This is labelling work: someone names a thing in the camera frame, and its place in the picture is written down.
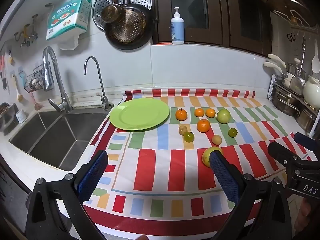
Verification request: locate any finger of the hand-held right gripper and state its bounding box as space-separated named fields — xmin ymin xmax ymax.
xmin=294 ymin=132 xmax=320 ymax=153
xmin=267 ymin=141 xmax=320 ymax=174

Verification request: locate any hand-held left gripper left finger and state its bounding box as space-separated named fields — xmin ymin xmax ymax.
xmin=25 ymin=150 xmax=109 ymax=240

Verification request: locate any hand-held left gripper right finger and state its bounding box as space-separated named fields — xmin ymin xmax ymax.
xmin=209 ymin=151 xmax=293 ymax=240

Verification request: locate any yellow-green pear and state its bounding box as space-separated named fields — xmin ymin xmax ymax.
xmin=202 ymin=147 xmax=223 ymax=168

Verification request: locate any large orange tangerine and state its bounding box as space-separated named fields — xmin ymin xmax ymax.
xmin=197 ymin=119 xmax=211 ymax=133

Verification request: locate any green plate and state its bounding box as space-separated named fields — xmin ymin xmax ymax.
xmin=109 ymin=98 xmax=170 ymax=132

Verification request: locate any person's right hand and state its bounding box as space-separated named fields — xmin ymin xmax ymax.
xmin=294 ymin=199 xmax=320 ymax=235

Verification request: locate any stainless steel pot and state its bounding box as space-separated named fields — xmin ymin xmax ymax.
xmin=296 ymin=105 xmax=318 ymax=130
xmin=272 ymin=85 xmax=300 ymax=117

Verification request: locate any stainless steel double sink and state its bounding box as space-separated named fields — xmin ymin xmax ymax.
xmin=9 ymin=111 xmax=110 ymax=172

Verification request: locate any white ceramic teapot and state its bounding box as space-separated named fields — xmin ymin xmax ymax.
xmin=303 ymin=75 xmax=320 ymax=105

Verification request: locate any striped colourful tablecloth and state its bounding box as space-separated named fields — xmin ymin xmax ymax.
xmin=82 ymin=88 xmax=313 ymax=237

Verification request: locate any metal slotted spatula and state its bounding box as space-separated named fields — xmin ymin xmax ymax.
xmin=290 ymin=35 xmax=307 ymax=95

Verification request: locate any green apple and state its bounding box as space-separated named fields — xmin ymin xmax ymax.
xmin=216 ymin=109 xmax=231 ymax=124

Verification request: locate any small lidded steel pot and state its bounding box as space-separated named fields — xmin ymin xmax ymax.
xmin=287 ymin=58 xmax=303 ymax=80

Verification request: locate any orange tangerine with stem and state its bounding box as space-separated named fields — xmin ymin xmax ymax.
xmin=175 ymin=108 xmax=188 ymax=121

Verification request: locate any white plastic spoon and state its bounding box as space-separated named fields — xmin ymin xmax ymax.
xmin=311 ymin=40 xmax=320 ymax=74

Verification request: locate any small white cup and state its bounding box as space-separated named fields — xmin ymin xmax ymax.
xmin=15 ymin=109 xmax=28 ymax=123

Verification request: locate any thin gooseneck faucet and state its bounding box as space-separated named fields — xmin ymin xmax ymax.
xmin=84 ymin=56 xmax=110 ymax=110

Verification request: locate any large chrome faucet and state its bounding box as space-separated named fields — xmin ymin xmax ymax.
xmin=42 ymin=46 xmax=73 ymax=113

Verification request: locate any wooden dish brush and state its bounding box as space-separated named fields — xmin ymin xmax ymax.
xmin=11 ymin=71 xmax=25 ymax=103

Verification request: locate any black frying pan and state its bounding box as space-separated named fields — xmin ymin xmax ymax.
xmin=104 ymin=0 xmax=153 ymax=50

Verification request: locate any white blue pump bottle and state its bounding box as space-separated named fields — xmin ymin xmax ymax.
xmin=171 ymin=7 xmax=185 ymax=45

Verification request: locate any green paper towel pack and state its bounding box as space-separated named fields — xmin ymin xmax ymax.
xmin=46 ymin=0 xmax=92 ymax=50

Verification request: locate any small brass saucepan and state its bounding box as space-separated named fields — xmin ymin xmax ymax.
xmin=100 ymin=0 xmax=126 ymax=23

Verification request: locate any white rack bracket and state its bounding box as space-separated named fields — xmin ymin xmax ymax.
xmin=267 ymin=74 xmax=277 ymax=99

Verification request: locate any white knife handle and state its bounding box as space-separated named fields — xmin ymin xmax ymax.
xmin=268 ymin=53 xmax=287 ymax=68
xmin=263 ymin=61 xmax=285 ymax=73

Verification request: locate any black wire basket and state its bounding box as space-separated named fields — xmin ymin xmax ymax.
xmin=24 ymin=65 xmax=54 ymax=93

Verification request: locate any dark wooden window frame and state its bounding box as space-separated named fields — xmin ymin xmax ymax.
xmin=147 ymin=0 xmax=273 ymax=55

